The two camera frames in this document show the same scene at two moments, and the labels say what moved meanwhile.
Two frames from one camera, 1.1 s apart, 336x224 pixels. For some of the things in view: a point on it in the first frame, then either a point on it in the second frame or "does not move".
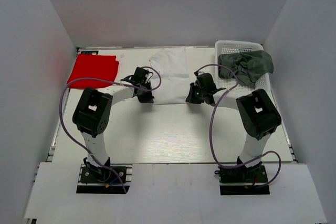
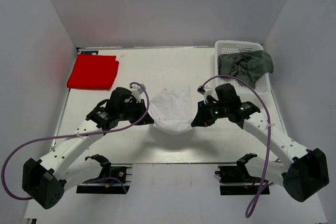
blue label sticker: (94, 52) does not move
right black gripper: (191, 98) -> (202, 118)
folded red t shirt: (91, 66) does not move
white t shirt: (171, 63) -> (171, 110)
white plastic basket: (229, 101) does not move
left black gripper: (148, 99) -> (147, 119)
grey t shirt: (249, 66) does not move
